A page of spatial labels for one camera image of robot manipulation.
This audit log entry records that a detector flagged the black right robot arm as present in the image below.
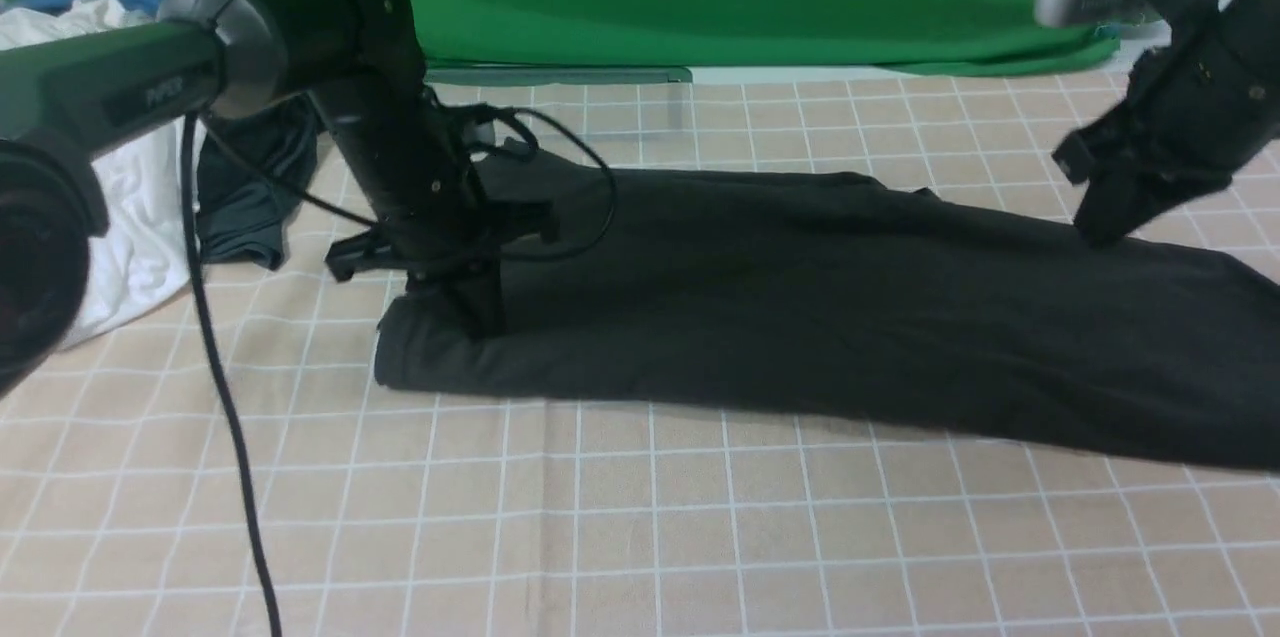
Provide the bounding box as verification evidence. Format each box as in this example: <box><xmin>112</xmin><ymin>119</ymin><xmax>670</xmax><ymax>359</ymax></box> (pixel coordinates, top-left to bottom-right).
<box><xmin>1034</xmin><ymin>0</ymin><xmax>1279</xmax><ymax>246</ymax></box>

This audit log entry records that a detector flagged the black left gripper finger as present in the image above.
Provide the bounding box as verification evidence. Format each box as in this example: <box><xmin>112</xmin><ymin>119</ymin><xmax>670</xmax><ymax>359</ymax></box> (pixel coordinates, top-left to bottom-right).
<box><xmin>440</xmin><ymin>262</ymin><xmax>507</xmax><ymax>340</ymax></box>

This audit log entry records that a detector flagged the dark teal crumpled garment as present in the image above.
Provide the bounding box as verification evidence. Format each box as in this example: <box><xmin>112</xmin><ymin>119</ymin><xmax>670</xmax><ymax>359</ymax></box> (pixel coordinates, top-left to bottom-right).
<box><xmin>196</xmin><ymin>96</ymin><xmax>323</xmax><ymax>271</ymax></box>

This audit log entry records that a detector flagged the dark gray long-sleeve top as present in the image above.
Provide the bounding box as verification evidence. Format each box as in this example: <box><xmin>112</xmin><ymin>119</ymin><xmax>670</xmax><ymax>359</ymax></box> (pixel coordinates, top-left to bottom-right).
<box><xmin>374</xmin><ymin>169</ymin><xmax>1279</xmax><ymax>469</ymax></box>

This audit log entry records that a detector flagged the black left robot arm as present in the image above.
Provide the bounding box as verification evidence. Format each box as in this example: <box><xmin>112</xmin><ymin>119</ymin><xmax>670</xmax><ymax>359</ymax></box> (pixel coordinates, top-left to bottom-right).
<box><xmin>1</xmin><ymin>0</ymin><xmax>559</xmax><ymax>391</ymax></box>

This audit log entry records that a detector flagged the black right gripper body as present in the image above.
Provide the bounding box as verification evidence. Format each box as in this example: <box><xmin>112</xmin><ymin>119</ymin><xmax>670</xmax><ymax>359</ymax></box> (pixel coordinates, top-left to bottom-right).
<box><xmin>1053</xmin><ymin>12</ymin><xmax>1277</xmax><ymax>189</ymax></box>

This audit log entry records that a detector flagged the white crumpled shirt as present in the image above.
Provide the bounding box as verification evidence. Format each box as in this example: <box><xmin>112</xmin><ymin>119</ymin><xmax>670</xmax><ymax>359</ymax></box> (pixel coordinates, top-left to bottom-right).
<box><xmin>3</xmin><ymin>0</ymin><xmax>220</xmax><ymax>363</ymax></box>

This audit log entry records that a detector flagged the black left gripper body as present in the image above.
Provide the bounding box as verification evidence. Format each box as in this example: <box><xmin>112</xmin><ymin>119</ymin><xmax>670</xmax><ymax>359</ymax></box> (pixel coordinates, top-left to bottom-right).
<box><xmin>310</xmin><ymin>82</ymin><xmax>559</xmax><ymax>281</ymax></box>

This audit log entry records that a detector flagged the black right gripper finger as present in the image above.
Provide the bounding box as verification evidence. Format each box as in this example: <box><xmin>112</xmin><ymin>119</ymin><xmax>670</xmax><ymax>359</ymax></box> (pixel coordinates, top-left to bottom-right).
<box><xmin>1073</xmin><ymin>173</ymin><xmax>1233</xmax><ymax>246</ymax></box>

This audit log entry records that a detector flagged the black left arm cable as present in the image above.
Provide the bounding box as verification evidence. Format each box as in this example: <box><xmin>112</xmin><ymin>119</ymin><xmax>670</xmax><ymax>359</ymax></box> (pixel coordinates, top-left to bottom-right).
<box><xmin>180</xmin><ymin>0</ymin><xmax>617</xmax><ymax>637</ymax></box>

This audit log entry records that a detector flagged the checkered beige table cloth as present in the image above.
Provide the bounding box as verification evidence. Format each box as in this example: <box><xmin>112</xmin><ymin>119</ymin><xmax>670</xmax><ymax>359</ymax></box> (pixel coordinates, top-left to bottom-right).
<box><xmin>0</xmin><ymin>67</ymin><xmax>1280</xmax><ymax>637</ymax></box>

